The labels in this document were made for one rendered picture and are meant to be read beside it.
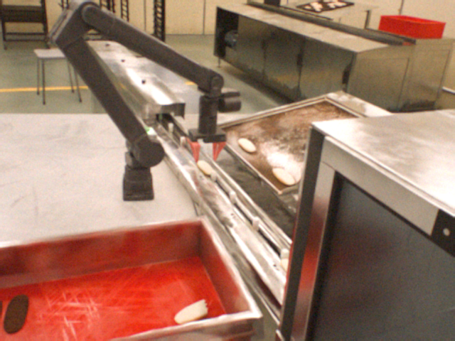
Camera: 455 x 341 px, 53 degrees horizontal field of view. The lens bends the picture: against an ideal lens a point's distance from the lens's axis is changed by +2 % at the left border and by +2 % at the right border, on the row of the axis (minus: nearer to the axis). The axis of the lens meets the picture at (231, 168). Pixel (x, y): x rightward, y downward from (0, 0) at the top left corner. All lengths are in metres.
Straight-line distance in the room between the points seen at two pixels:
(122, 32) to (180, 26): 7.58
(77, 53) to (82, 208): 0.40
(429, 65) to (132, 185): 3.87
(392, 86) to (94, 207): 3.44
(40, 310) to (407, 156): 0.74
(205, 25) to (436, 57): 5.08
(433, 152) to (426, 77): 4.36
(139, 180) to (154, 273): 0.35
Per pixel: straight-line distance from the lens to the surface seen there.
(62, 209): 1.27
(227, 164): 1.52
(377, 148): 0.45
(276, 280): 0.96
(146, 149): 1.24
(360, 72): 4.05
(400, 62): 4.31
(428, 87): 4.89
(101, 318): 0.93
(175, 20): 8.69
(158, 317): 0.92
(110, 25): 1.11
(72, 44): 1.12
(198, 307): 0.92
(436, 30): 4.89
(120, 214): 1.23
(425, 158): 0.44
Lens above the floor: 1.46
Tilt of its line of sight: 25 degrees down
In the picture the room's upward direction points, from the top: 5 degrees clockwise
